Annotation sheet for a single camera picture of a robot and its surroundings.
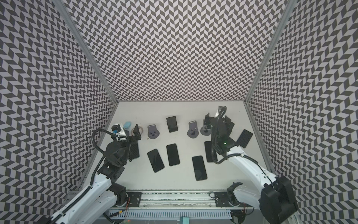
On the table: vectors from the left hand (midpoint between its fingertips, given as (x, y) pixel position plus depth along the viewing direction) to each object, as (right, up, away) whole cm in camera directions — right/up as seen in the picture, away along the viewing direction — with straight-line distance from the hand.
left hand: (130, 126), depth 76 cm
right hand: (+48, +4, +4) cm, 49 cm away
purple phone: (+46, -17, +16) cm, 51 cm away
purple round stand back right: (+45, -6, +23) cm, 51 cm away
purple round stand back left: (+9, -7, +18) cm, 21 cm away
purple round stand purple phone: (+36, -6, +18) cm, 41 cm away
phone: (+39, -26, +8) cm, 48 cm away
